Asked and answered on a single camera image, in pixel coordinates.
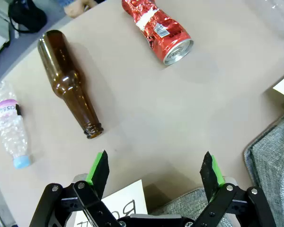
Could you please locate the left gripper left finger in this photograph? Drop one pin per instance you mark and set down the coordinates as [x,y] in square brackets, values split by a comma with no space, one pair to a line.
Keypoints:
[97,184]

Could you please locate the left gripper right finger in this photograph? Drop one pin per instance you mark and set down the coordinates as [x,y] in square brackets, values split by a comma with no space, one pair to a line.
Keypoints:
[210,177]

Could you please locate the crushed bottle with pink label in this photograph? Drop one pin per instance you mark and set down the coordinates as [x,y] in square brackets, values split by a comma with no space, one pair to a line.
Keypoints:
[9,127]

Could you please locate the brown glass bottle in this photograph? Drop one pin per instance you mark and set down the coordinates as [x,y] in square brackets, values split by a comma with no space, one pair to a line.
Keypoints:
[61,78]

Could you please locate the crushed red soda can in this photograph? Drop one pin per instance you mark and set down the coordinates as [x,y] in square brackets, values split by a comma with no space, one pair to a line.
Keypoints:
[161,26]

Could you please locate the person's right forearm denim sleeve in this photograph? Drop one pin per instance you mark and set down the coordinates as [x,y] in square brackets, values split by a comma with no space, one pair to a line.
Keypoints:
[62,2]

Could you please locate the grey felt basket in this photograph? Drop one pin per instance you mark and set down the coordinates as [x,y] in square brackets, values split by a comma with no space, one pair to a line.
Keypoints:
[187,203]
[269,151]

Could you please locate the person's right hand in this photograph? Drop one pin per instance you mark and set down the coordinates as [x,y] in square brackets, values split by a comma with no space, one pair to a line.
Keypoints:
[77,8]

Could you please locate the black backpack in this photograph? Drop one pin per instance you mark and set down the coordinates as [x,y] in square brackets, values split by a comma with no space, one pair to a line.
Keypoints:
[28,14]

